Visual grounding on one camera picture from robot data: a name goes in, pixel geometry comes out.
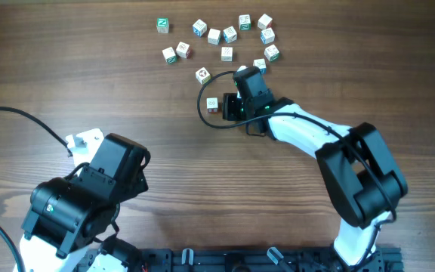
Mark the wooden block blue H side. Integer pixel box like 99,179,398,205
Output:
253,58,267,74

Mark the wooden block red U side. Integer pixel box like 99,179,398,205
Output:
206,97,219,113

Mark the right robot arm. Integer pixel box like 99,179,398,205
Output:
223,66,408,268

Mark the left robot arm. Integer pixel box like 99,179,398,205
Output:
15,129,151,271

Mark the wooden block green side right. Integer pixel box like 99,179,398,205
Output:
264,45,280,62

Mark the wooden block M top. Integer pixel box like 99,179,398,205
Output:
221,47,233,62

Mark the wooden block yellow side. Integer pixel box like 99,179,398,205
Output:
195,67,211,85

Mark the wooden block blue P side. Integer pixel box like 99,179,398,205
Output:
261,28,276,45

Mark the wooden block blue X side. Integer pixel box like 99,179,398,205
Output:
223,26,237,43

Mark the plain white wooden block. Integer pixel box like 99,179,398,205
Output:
208,29,221,45

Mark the wooden block green Z side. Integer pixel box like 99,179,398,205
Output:
239,14,251,30

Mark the wooden block shell top red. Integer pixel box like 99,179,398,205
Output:
176,42,191,59

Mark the wooden block green side left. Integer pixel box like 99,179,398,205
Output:
162,47,177,64

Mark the wooden block green Z top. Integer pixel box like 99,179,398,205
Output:
156,17,170,33

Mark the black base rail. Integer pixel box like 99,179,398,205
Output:
85,247,405,272

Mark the left black cable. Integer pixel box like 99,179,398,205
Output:
0,106,71,158

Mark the black cable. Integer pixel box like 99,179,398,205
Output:
196,70,398,272
0,106,71,158

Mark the right black cable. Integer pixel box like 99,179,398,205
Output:
196,70,398,272

